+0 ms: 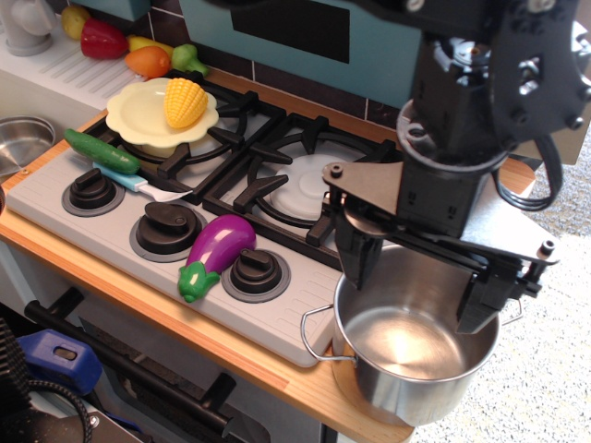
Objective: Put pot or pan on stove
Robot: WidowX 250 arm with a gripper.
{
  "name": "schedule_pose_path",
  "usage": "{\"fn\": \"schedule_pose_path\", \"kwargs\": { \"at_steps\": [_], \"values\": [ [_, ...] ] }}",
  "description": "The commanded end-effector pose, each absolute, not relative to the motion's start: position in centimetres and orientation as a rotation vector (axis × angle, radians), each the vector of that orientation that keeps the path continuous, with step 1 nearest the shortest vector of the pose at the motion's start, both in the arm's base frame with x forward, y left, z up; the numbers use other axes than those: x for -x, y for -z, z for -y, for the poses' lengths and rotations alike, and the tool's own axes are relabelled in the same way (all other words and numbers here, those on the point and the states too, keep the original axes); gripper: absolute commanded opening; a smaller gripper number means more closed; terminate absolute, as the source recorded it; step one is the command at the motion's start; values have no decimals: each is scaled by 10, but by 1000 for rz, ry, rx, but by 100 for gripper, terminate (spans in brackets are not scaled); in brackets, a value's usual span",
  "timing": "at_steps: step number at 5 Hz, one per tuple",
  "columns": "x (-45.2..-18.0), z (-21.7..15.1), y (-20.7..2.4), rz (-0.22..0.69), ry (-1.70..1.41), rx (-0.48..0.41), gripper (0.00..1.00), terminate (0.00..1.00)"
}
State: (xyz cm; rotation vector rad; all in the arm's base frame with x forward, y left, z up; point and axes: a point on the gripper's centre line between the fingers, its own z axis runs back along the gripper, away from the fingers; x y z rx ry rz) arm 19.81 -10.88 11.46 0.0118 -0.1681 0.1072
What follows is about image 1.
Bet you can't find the left black burner grate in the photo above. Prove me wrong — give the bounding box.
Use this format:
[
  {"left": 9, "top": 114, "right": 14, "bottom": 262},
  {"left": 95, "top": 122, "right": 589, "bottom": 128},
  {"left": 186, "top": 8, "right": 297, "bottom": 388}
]
[{"left": 82, "top": 79, "right": 284, "bottom": 204}]

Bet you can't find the yellow toy banana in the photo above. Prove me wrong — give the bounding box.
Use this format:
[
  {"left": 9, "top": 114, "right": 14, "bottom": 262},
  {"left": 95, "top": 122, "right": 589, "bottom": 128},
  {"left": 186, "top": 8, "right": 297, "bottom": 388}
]
[{"left": 127, "top": 35, "right": 174, "bottom": 57}]

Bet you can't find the pale yellow plate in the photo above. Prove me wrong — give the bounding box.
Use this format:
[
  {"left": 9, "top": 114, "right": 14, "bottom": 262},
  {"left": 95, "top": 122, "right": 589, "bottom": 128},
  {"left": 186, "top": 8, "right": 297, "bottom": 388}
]
[{"left": 106, "top": 78, "right": 219, "bottom": 158}]

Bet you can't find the right black burner grate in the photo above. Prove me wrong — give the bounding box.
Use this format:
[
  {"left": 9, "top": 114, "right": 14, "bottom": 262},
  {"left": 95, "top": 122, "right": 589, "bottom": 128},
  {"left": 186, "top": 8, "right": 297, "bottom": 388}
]
[{"left": 203, "top": 114, "right": 402, "bottom": 269}]

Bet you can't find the metal sink bowl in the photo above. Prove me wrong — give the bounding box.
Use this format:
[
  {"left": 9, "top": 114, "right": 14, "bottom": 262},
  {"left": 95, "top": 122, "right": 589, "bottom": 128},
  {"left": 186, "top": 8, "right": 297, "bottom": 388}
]
[{"left": 1, "top": 115, "right": 55, "bottom": 180}]

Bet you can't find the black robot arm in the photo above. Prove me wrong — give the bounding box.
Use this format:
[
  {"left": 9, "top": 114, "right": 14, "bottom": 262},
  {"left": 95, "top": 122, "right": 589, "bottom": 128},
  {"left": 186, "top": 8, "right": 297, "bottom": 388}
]
[{"left": 322, "top": 1, "right": 590, "bottom": 334}]

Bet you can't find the green toy broccoli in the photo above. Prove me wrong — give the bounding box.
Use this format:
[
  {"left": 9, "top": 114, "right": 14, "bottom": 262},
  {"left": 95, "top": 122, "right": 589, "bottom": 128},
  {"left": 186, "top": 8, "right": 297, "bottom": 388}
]
[{"left": 171, "top": 43, "right": 209, "bottom": 77}]

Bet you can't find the left black stove knob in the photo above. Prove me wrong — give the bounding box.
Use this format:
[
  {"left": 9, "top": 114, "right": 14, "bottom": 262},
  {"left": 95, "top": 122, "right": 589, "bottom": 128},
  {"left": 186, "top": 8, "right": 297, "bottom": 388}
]
[{"left": 62, "top": 168, "right": 126, "bottom": 218}]

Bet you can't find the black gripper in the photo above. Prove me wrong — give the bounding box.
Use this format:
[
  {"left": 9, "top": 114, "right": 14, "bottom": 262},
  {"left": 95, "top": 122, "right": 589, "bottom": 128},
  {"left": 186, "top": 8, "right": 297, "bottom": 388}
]
[{"left": 322, "top": 102, "right": 559, "bottom": 334}]

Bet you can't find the green toy cucumber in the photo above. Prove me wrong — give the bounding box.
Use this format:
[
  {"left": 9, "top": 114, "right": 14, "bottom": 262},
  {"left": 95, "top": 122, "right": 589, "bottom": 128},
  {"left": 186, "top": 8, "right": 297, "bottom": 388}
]
[{"left": 64, "top": 128, "right": 140, "bottom": 175}]

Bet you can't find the teal range hood panel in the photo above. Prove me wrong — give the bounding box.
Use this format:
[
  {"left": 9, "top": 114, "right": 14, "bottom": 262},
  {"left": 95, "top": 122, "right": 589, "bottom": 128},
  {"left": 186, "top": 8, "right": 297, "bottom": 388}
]
[{"left": 180, "top": 1, "right": 421, "bottom": 108}]

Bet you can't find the black burner grate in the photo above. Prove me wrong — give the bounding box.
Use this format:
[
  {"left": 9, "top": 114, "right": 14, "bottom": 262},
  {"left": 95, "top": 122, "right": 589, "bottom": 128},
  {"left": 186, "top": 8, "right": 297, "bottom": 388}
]
[
  {"left": 82, "top": 79, "right": 284, "bottom": 204},
  {"left": 203, "top": 114, "right": 402, "bottom": 269}
]

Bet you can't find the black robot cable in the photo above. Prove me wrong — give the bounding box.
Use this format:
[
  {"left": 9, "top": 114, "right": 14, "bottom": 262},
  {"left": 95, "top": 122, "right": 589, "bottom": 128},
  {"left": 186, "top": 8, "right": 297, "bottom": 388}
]
[{"left": 491, "top": 133, "right": 565, "bottom": 212}]

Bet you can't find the black stove knob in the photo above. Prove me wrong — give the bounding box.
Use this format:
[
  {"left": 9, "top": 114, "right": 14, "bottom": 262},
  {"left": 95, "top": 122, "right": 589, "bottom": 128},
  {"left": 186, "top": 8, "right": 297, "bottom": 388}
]
[
  {"left": 62, "top": 168, "right": 126, "bottom": 218},
  {"left": 129, "top": 202, "right": 207, "bottom": 263},
  {"left": 221, "top": 249, "right": 291, "bottom": 304}
]

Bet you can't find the grey toy faucet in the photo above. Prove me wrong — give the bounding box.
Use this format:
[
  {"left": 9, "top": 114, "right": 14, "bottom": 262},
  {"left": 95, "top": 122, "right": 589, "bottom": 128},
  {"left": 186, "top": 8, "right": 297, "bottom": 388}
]
[{"left": 1, "top": 0, "right": 57, "bottom": 57}]

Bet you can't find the blue handled toy knife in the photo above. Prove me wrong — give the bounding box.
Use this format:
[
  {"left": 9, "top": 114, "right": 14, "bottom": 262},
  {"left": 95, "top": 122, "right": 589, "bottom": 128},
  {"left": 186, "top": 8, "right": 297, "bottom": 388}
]
[{"left": 92, "top": 162, "right": 191, "bottom": 203}]

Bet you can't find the orange toy tomato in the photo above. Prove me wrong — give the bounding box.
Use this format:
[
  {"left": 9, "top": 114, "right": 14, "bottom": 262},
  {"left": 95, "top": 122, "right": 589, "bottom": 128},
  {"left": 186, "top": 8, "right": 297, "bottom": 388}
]
[{"left": 125, "top": 46, "right": 171, "bottom": 78}]

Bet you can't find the purple toy eggplant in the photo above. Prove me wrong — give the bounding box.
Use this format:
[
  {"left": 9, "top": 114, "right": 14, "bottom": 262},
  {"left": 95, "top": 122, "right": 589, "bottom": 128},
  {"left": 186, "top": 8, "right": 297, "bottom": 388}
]
[{"left": 177, "top": 214, "right": 256, "bottom": 303}]

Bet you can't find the yellow toy potato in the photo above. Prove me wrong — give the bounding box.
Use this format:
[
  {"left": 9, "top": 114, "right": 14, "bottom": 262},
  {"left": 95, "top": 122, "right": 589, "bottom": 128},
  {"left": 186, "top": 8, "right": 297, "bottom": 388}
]
[{"left": 61, "top": 5, "right": 91, "bottom": 41}]

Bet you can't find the right black stove knob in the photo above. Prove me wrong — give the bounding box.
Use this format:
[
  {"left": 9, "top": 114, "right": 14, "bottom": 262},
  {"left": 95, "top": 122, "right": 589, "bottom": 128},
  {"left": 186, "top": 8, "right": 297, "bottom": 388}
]
[{"left": 221, "top": 249, "right": 291, "bottom": 304}]

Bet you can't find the red toy pepper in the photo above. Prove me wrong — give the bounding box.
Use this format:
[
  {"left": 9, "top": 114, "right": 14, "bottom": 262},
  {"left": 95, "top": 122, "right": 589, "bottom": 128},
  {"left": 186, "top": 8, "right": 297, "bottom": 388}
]
[{"left": 80, "top": 18, "right": 128, "bottom": 60}]

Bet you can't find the black oven door handle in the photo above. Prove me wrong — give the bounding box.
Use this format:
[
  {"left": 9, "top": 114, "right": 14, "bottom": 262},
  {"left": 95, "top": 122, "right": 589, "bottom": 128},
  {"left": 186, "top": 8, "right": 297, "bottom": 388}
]
[{"left": 24, "top": 288, "right": 236, "bottom": 442}]

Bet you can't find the stainless steel pot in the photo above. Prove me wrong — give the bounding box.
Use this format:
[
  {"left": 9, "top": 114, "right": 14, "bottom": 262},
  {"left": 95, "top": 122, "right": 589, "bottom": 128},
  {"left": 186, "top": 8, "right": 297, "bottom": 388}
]
[{"left": 326, "top": 245, "right": 505, "bottom": 426}]

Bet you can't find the middle black stove knob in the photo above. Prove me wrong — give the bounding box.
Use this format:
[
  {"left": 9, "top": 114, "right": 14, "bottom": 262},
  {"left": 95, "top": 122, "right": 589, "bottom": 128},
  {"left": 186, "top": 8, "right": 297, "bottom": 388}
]
[{"left": 129, "top": 202, "right": 207, "bottom": 263}]

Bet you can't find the blue clamp tool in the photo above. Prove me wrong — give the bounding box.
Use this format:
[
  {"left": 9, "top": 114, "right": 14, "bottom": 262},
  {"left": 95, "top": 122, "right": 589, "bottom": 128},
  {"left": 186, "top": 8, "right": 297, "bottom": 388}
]
[{"left": 17, "top": 329, "right": 103, "bottom": 396}]

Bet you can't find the grey stove top panel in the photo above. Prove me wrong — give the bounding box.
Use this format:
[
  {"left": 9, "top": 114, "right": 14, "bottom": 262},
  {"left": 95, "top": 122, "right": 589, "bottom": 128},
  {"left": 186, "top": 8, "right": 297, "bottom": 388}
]
[{"left": 7, "top": 143, "right": 341, "bottom": 367}]

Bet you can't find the yellow toy corn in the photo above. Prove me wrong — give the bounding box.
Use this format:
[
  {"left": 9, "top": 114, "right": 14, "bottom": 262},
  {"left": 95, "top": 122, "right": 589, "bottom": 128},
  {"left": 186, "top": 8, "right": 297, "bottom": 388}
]
[{"left": 163, "top": 78, "right": 209, "bottom": 129}]

